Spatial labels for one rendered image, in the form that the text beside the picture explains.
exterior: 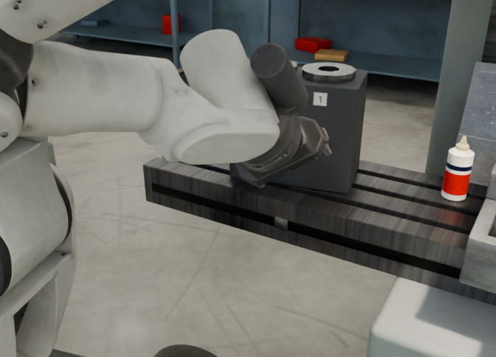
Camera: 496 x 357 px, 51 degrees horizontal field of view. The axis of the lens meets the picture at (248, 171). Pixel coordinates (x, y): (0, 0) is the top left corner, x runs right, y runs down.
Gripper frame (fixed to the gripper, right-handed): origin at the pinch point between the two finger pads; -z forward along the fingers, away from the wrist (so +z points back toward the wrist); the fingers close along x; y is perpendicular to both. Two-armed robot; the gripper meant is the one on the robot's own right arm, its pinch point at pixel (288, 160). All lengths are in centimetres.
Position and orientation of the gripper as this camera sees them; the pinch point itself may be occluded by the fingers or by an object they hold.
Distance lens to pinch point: 73.0
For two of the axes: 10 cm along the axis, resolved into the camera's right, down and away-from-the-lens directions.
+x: 8.8, -4.4, -1.9
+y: -3.5, -8.7, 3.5
